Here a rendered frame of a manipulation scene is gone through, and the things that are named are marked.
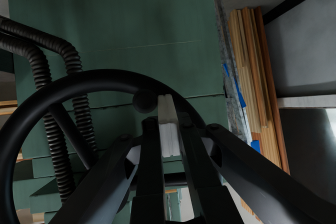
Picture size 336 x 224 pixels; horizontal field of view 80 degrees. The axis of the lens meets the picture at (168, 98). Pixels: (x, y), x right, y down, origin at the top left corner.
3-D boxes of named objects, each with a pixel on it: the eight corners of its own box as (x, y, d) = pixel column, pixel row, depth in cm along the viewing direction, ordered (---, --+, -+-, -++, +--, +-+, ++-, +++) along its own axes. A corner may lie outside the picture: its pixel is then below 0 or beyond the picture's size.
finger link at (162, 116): (171, 157, 16) (162, 158, 16) (166, 120, 22) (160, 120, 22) (168, 122, 15) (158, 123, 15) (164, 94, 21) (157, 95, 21)
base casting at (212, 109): (227, 93, 44) (232, 135, 44) (189, 99, 101) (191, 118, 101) (15, 117, 42) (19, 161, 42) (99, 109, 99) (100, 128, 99)
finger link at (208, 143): (181, 141, 13) (225, 136, 14) (174, 112, 18) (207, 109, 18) (183, 160, 14) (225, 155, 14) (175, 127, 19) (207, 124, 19)
